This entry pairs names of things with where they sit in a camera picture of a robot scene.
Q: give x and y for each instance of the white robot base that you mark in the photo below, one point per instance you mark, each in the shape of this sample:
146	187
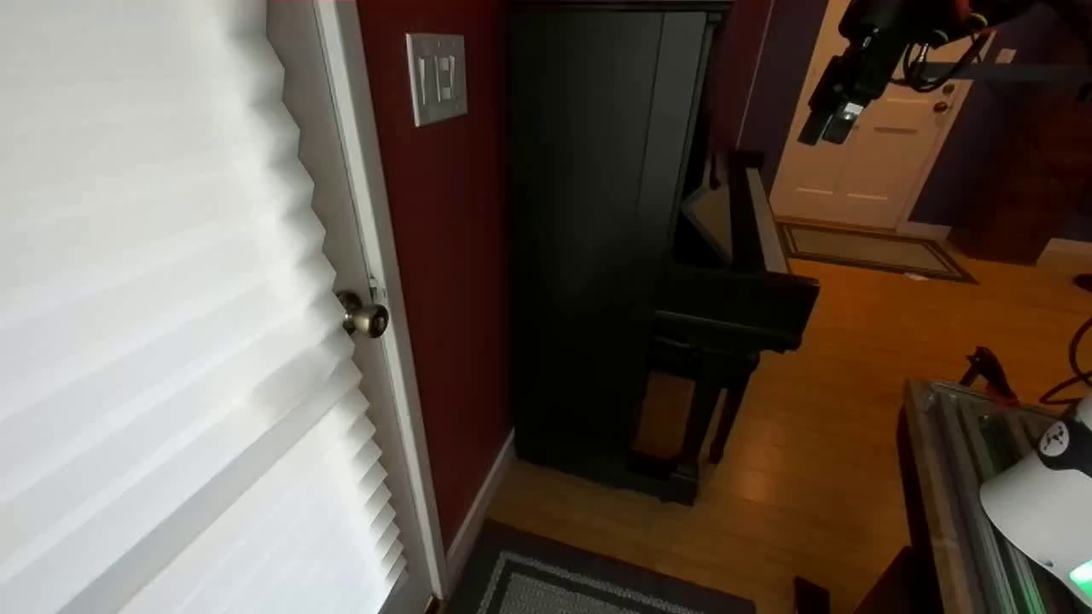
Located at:
1046	503

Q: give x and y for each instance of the black upright piano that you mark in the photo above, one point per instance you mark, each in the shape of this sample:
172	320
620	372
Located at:
648	268

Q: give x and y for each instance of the grey near doormat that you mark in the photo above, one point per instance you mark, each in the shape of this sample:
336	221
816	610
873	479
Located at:
512	571

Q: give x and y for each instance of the light switch toggle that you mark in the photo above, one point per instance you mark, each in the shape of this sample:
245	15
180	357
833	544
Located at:
423	77
447	77

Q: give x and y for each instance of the grey light switch plate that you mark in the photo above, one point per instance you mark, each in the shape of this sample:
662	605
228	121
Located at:
434	50

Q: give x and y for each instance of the white panelled far door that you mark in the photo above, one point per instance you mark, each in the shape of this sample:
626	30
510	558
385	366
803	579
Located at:
880	171

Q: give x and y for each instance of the brown far doormat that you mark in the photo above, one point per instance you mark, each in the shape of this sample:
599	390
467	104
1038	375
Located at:
873	250

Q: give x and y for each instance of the brass door knob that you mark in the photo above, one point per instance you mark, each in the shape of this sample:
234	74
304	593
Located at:
363	314

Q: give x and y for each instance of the white door with pleated blind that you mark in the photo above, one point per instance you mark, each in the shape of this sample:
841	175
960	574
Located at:
186	428

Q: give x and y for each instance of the wooden table with rails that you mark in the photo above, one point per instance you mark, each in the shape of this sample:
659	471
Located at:
949	445

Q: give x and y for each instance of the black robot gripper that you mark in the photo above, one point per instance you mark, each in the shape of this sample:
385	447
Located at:
880	32

